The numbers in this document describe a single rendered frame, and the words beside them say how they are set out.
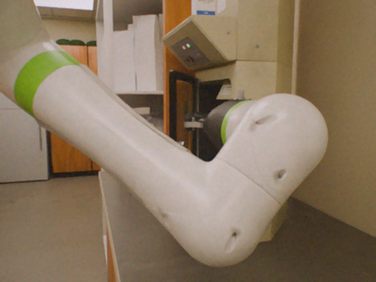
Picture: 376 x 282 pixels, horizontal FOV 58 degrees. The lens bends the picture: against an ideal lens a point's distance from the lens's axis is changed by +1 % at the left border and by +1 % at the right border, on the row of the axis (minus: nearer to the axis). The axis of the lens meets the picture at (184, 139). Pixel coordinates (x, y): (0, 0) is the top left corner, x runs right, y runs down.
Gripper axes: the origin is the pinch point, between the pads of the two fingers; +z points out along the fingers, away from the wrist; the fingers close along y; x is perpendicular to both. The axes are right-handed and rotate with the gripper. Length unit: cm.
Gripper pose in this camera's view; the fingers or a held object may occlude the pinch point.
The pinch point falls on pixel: (195, 119)
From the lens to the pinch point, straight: 75.7
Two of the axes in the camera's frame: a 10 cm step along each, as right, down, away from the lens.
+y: -9.6, 0.2, -2.8
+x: -0.1, 9.9, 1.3
